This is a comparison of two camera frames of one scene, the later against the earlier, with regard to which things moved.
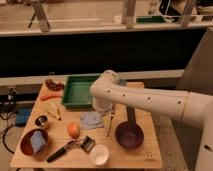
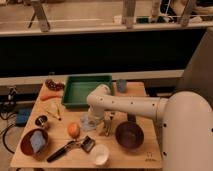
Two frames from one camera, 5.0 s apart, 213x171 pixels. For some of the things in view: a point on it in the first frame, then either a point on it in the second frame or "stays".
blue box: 22,117 stays
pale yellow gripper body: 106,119 → 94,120
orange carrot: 46,97 stays
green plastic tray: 76,93 stays
